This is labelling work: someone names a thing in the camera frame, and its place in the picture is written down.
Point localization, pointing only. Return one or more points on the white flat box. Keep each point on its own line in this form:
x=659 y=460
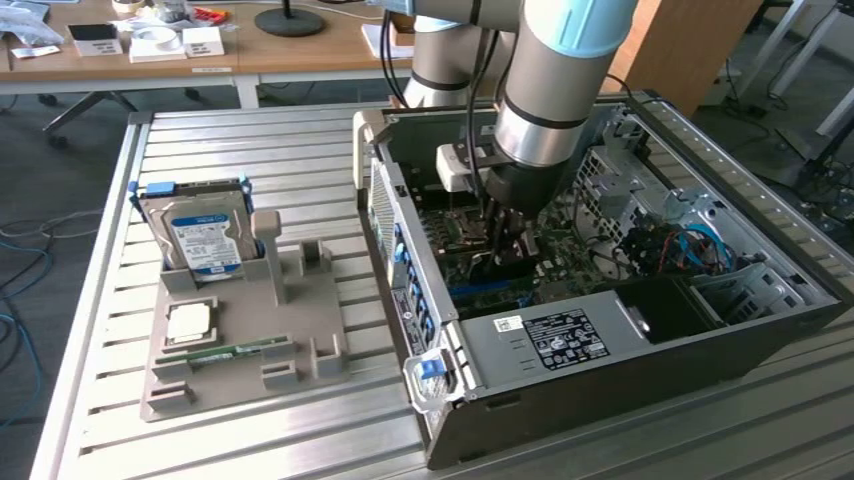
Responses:
x=157 y=56

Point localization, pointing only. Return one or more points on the wooden desk white frame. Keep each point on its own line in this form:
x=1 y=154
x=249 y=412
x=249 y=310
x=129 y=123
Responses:
x=314 y=50
x=67 y=67

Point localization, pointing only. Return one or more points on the silver chipset heatsink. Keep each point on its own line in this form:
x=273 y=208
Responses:
x=556 y=294

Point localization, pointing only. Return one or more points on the green graphics card black cooler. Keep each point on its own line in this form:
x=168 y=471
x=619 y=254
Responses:
x=484 y=272

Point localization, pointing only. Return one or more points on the white box black lid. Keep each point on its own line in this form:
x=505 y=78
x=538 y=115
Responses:
x=97 y=47

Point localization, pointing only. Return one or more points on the green motherboard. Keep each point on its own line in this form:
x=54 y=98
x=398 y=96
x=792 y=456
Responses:
x=568 y=250

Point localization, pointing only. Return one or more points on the beige tape roll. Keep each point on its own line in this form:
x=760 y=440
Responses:
x=127 y=6

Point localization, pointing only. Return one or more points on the silver CPU chip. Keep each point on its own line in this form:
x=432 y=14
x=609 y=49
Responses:
x=188 y=322

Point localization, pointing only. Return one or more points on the black round lamp base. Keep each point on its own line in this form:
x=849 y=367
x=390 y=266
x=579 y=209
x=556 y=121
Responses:
x=290 y=24

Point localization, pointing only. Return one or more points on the grey printed parts rack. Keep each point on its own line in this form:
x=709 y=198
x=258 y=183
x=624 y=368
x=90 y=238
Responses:
x=268 y=320

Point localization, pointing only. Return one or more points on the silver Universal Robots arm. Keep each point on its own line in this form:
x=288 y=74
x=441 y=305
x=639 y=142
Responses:
x=554 y=75

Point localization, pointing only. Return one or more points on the green RAM stick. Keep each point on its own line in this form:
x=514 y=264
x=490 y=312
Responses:
x=221 y=354

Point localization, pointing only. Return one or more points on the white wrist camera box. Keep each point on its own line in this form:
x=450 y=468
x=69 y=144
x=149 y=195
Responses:
x=457 y=170

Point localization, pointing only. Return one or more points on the silver disk bay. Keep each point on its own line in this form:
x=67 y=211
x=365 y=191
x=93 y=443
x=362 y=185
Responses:
x=748 y=295

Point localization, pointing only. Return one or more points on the silver perforated drive cage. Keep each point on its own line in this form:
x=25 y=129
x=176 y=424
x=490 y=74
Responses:
x=621 y=210

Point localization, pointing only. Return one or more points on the white table frame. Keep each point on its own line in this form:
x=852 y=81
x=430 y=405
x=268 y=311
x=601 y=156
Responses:
x=807 y=50

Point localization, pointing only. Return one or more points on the clear plastic bag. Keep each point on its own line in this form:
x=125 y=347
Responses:
x=27 y=27

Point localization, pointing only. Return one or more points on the CPU socket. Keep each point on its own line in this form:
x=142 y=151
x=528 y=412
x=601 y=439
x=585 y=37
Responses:
x=464 y=227

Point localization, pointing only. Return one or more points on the small white printed box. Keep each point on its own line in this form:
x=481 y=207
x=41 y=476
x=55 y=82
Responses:
x=202 y=45

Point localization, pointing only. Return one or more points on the grey power supply unit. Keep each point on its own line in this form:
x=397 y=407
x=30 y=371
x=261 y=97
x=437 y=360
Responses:
x=494 y=350

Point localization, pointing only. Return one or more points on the white paper stack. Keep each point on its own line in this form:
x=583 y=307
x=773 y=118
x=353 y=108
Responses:
x=377 y=47

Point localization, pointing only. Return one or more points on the brown cardboard box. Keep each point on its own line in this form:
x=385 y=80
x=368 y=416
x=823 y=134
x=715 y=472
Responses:
x=401 y=30

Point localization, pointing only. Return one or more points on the white tape roll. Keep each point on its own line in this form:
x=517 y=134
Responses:
x=157 y=36

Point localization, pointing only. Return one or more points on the white label card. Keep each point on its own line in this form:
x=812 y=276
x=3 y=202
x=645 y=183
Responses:
x=34 y=52

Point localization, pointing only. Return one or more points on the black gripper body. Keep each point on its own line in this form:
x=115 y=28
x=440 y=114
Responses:
x=524 y=187

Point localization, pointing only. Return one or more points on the hard disk blue caddy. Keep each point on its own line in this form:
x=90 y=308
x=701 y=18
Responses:
x=201 y=245

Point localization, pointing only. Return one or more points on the black open PC case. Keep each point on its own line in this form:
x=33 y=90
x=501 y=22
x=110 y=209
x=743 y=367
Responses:
x=601 y=415

